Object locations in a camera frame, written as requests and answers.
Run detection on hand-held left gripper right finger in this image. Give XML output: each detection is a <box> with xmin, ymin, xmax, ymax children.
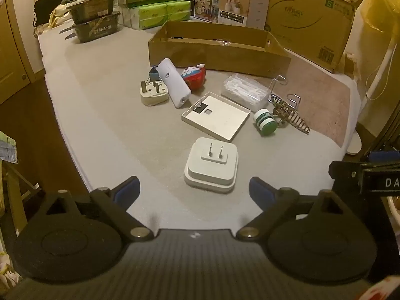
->
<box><xmin>235</xmin><ymin>176</ymin><xmax>363</xmax><ymax>243</ymax></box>

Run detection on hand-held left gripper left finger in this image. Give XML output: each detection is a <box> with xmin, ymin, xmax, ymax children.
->
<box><xmin>31</xmin><ymin>176</ymin><xmax>154</xmax><ymax>243</ymax></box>

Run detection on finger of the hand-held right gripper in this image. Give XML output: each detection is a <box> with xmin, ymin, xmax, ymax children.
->
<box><xmin>368</xmin><ymin>151</ymin><xmax>400</xmax><ymax>165</ymax></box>
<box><xmin>329</xmin><ymin>160</ymin><xmax>365</xmax><ymax>191</ymax></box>

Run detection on white two-pin plug adapter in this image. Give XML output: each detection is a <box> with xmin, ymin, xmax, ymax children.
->
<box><xmin>184</xmin><ymin>137</ymin><xmax>240</xmax><ymax>194</ymax></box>

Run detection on green white small jar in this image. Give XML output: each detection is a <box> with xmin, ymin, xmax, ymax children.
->
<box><xmin>253</xmin><ymin>108</ymin><xmax>278</xmax><ymax>136</ymax></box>

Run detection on metal wire rack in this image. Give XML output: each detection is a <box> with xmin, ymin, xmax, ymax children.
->
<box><xmin>270</xmin><ymin>97</ymin><xmax>311</xmax><ymax>136</ymax></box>

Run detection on white square switch panel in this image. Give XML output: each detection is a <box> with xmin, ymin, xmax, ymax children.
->
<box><xmin>181</xmin><ymin>91</ymin><xmax>251</xmax><ymax>142</ymax></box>

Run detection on beige three-pin plug adapter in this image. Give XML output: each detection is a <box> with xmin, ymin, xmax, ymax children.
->
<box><xmin>139</xmin><ymin>79</ymin><xmax>170</xmax><ymax>106</ymax></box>

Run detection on clear plastic floss pick box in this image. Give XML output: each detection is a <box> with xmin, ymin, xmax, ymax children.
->
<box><xmin>221</xmin><ymin>74</ymin><xmax>271</xmax><ymax>108</ymax></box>

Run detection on white remote control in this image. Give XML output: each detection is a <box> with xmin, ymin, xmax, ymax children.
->
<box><xmin>156</xmin><ymin>58</ymin><xmax>192</xmax><ymax>109</ymax></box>

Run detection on blue binder clip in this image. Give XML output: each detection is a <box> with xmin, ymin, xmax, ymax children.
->
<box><xmin>147</xmin><ymin>65</ymin><xmax>161</xmax><ymax>83</ymax></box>

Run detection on red blue cat figurine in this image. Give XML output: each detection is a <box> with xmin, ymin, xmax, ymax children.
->
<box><xmin>181</xmin><ymin>63</ymin><xmax>207</xmax><ymax>91</ymax></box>

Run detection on shallow cardboard tray box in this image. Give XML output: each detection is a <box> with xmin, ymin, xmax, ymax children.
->
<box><xmin>148</xmin><ymin>21</ymin><xmax>292</xmax><ymax>79</ymax></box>

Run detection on beige fleece mat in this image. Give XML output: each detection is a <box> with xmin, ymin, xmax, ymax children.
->
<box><xmin>259</xmin><ymin>54</ymin><xmax>351</xmax><ymax>148</ymax></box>

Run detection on white fan stand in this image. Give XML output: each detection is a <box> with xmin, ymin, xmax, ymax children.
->
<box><xmin>345</xmin><ymin>37</ymin><xmax>400</xmax><ymax>155</ymax></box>

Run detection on patterned cloth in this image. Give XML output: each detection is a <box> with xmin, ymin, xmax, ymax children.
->
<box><xmin>0</xmin><ymin>130</ymin><xmax>18</xmax><ymax>163</ymax></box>

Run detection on yellow plastic bag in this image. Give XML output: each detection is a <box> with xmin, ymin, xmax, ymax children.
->
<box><xmin>361</xmin><ymin>0</ymin><xmax>400</xmax><ymax>33</ymax></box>

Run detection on large cardboard box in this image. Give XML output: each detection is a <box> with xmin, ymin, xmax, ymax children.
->
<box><xmin>251</xmin><ymin>0</ymin><xmax>372</xmax><ymax>74</ymax></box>

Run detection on black instant meal tub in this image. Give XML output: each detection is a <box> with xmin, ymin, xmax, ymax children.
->
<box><xmin>66</xmin><ymin>0</ymin><xmax>115</xmax><ymax>24</ymax></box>
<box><xmin>71</xmin><ymin>12</ymin><xmax>121</xmax><ymax>43</ymax></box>

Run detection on green tissue pack bundle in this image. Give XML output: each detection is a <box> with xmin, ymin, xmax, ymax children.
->
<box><xmin>122</xmin><ymin>0</ymin><xmax>192</xmax><ymax>30</ymax></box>

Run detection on wooden wardrobe door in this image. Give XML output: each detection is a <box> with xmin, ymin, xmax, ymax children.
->
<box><xmin>0</xmin><ymin>0</ymin><xmax>46</xmax><ymax>105</ymax></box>

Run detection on white humidifier product box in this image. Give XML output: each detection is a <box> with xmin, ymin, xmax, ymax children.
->
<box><xmin>218</xmin><ymin>0</ymin><xmax>270</xmax><ymax>31</ymax></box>

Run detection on stack of yellow snack packets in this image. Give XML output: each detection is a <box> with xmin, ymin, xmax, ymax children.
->
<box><xmin>49</xmin><ymin>4</ymin><xmax>69</xmax><ymax>27</ymax></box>

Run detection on black bag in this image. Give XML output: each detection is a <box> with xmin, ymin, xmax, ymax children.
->
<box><xmin>33</xmin><ymin>0</ymin><xmax>63</xmax><ymax>27</ymax></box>

